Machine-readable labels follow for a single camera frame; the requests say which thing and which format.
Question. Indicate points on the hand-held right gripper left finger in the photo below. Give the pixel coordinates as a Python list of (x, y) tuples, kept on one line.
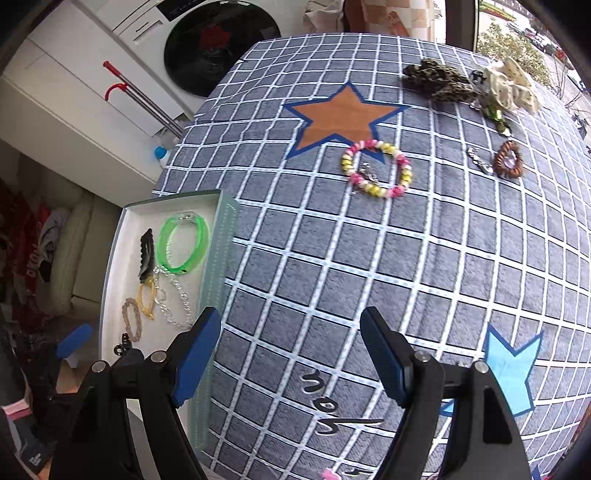
[(194, 360)]

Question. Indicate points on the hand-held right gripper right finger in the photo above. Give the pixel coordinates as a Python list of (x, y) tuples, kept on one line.
[(385, 360)]

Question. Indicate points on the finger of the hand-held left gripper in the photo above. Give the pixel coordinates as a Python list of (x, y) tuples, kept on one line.
[(74, 341)]

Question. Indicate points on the small black claw clip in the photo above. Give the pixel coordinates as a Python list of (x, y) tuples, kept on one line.
[(122, 346)]

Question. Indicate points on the black hair clip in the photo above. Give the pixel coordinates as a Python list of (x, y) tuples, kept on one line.
[(147, 254)]

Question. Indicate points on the green translucent bangle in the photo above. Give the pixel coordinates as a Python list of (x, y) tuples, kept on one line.
[(166, 240)]

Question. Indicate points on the white shallow box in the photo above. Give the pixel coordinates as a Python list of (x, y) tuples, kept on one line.
[(129, 221)]

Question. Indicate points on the beige cushioned stool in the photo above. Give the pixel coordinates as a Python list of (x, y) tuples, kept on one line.
[(78, 258)]

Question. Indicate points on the red printed cloth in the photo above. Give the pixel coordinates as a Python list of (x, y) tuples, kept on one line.
[(23, 258)]

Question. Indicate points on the grey checkered star tablecloth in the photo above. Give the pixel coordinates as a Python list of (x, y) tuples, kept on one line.
[(369, 254)]

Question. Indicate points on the blue capped plastic bottle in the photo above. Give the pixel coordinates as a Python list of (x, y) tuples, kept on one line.
[(160, 153)]

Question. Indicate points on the silver rhinestone hair clip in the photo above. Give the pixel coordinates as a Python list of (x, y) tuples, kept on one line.
[(480, 162)]

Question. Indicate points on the white low cabinet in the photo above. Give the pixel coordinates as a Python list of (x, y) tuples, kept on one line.
[(69, 120)]

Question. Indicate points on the dark green hair clip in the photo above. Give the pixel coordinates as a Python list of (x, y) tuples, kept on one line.
[(496, 115)]

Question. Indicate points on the leopard print scrunchie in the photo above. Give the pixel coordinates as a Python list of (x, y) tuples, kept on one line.
[(438, 81)]

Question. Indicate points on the glossy black hair claw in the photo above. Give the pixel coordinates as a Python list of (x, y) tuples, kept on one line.
[(478, 77)]

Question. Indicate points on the cream dotted scrunchie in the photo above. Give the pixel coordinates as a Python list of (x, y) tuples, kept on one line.
[(512, 87)]

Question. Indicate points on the white front-load washing machine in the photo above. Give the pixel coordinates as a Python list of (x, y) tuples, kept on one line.
[(217, 41)]

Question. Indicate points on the dark brown bag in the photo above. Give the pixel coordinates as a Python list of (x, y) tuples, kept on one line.
[(353, 14)]

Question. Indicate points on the black window frame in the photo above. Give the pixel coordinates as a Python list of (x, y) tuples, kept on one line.
[(461, 23)]

